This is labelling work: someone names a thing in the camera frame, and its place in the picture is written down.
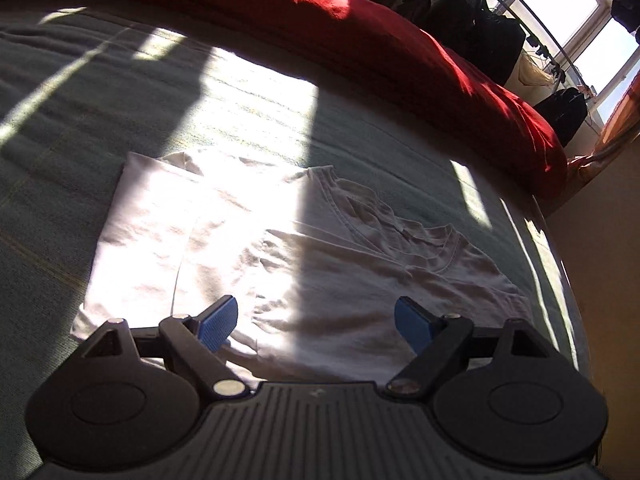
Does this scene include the orange curtain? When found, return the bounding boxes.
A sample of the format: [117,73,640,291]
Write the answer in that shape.
[567,80,640,181]

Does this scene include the black garment on hanger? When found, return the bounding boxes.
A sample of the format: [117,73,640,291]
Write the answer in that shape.
[532,87,588,148]

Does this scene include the green plaid bed sheet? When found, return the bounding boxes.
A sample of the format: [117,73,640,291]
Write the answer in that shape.
[0,0,591,461]

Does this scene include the red quilt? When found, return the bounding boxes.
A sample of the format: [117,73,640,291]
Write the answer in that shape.
[100,0,569,198]

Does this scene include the white hanging cloth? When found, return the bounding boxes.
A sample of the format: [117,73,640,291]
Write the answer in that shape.
[517,55,556,86]

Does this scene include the black hanging jackets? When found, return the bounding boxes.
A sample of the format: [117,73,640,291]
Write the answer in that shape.
[395,0,526,86]

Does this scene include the white printed t-shirt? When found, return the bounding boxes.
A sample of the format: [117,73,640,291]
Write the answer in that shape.
[70,150,533,386]

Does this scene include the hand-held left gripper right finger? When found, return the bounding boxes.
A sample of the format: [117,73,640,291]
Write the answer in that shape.
[386,296,551,401]

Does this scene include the metal clothes rail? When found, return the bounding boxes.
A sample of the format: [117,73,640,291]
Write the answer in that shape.
[480,0,576,81]

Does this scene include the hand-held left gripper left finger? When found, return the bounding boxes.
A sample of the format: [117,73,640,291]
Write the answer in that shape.
[84,295,250,401]

